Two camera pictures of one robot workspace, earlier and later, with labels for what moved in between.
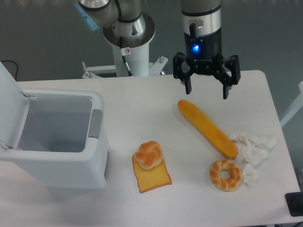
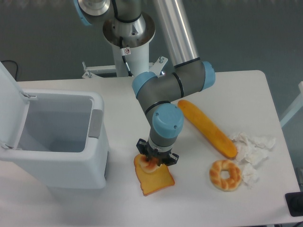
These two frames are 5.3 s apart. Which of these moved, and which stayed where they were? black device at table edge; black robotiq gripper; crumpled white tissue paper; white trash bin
Moved: black robotiq gripper
Stayed: black device at table edge; white trash bin; crumpled white tissue paper
